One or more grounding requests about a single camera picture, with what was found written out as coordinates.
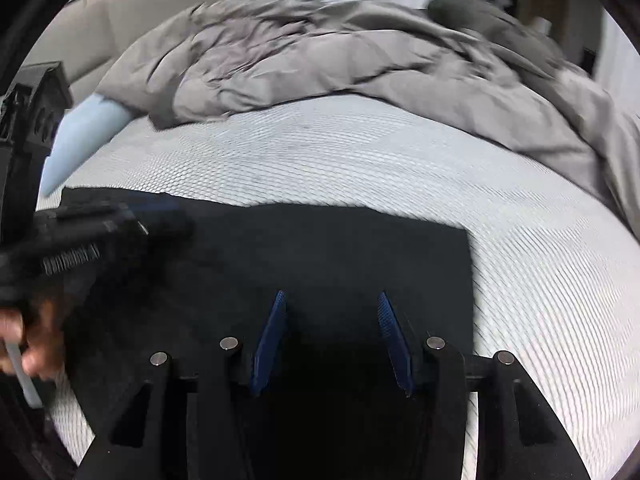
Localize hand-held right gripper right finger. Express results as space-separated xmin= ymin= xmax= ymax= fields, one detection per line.
xmin=376 ymin=291 xmax=592 ymax=480

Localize black pants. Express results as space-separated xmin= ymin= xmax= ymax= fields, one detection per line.
xmin=50 ymin=186 xmax=476 ymax=480

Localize white mattress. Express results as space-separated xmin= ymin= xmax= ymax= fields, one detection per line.
xmin=35 ymin=92 xmax=640 ymax=480

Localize person's left hand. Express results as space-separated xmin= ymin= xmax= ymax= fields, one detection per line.
xmin=0 ymin=295 xmax=68 ymax=381

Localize grey rumpled blanket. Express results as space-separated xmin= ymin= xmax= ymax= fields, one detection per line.
xmin=95 ymin=0 xmax=640 ymax=241

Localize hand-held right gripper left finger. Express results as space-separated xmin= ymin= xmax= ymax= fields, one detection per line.
xmin=75 ymin=290 xmax=289 ymax=480

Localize light blue pillow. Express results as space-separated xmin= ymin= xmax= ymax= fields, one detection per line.
xmin=39 ymin=94 xmax=133 ymax=198

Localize beige headboard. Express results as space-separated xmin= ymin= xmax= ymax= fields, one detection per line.
xmin=25 ymin=0 xmax=236 ymax=96

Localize dark grey pillow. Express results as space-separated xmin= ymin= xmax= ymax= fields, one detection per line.
xmin=427 ymin=0 xmax=566 ymax=61

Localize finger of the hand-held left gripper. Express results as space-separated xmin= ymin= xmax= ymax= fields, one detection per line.
xmin=55 ymin=199 xmax=195 ymax=250

